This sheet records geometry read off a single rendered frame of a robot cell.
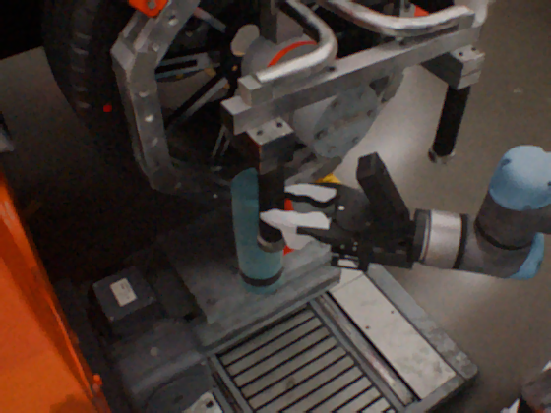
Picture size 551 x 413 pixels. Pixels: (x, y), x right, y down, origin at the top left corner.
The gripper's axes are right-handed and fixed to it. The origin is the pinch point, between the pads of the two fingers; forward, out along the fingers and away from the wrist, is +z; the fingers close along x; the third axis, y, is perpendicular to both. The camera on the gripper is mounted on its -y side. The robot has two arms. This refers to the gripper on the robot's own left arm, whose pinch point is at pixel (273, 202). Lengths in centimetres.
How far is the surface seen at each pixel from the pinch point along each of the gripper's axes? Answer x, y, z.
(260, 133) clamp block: -1.0, -12.2, 1.3
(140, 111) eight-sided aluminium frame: 8.0, -5.9, 21.2
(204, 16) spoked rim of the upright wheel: 26.9, -11.5, 17.2
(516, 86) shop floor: 174, 83, -75
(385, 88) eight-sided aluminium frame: 42.4, 8.4, -13.1
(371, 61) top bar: 13.0, -15.0, -10.1
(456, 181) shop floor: 102, 83, -46
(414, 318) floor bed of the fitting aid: 35, 75, -32
